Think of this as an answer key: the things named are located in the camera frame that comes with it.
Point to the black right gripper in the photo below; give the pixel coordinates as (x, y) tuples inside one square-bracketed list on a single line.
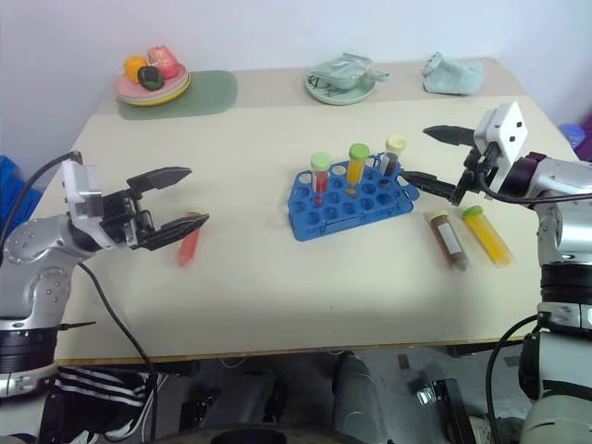
[(474, 171)]

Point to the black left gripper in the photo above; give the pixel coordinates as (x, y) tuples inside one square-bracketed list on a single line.
[(122, 217)]

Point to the red liquid tube green cap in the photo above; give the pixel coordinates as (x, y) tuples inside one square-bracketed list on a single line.
[(188, 249), (320, 182)]

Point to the brown tube with white label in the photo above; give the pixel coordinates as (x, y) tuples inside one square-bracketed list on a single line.
[(446, 240)]

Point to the orange liquid tube green cap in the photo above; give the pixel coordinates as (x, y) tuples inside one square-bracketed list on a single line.
[(488, 238), (356, 172)]

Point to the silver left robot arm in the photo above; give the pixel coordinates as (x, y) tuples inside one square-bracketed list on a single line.
[(37, 240)]

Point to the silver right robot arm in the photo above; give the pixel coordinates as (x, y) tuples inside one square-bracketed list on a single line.
[(564, 180)]

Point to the brown liquid tube yellow cap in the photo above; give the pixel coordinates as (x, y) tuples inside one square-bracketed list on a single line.
[(393, 163)]

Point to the blue plastic test tube rack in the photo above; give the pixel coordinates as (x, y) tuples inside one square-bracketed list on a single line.
[(342, 223)]

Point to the crumpled teal cloth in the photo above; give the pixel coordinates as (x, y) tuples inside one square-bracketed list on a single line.
[(455, 76)]

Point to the yellow plate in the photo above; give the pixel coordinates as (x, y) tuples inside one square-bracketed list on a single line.
[(152, 104)]

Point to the pale green plate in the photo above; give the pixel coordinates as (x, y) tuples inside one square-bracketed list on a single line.
[(178, 94)]

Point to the mint green plate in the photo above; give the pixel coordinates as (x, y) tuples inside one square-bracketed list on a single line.
[(340, 98)]

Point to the green placemat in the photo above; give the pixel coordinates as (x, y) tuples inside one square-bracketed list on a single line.
[(213, 92)]

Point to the pink plate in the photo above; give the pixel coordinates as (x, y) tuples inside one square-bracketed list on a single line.
[(127, 90)]

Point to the black and green toy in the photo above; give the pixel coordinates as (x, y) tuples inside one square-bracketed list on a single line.
[(150, 77)]

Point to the blue round container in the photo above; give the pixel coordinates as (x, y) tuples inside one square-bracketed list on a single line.
[(571, 134)]

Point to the clear plastic bag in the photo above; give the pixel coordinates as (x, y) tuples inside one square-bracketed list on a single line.
[(349, 64)]

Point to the orange toy fruit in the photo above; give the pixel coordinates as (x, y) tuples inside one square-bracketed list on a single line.
[(134, 68)]

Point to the purple object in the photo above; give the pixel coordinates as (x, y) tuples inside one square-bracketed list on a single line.
[(585, 150)]

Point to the blue plastic crate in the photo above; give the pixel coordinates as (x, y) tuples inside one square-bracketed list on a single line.
[(14, 185)]

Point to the black white striped garment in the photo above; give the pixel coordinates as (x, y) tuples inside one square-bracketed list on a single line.
[(97, 388)]

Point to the silver metal latch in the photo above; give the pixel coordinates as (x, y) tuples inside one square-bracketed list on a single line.
[(425, 398)]

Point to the grey rounded shape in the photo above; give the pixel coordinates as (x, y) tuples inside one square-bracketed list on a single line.
[(358, 398)]

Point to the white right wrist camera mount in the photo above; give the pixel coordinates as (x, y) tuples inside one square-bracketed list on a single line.
[(511, 129)]

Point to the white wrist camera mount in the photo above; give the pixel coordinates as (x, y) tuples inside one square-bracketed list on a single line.
[(511, 129), (81, 185)]

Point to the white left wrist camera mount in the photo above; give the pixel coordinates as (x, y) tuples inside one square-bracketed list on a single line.
[(81, 185)]

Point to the black metal frame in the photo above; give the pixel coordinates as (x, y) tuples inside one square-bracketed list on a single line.
[(451, 407)]

